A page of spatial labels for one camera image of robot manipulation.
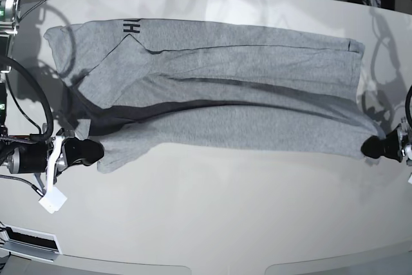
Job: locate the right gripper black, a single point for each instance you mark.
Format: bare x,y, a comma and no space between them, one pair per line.
22,156

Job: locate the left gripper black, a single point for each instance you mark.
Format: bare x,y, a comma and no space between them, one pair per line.
396,145

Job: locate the grey t-shirt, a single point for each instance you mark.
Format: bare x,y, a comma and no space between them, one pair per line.
132,84

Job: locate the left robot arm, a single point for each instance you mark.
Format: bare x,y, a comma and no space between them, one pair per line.
407,118

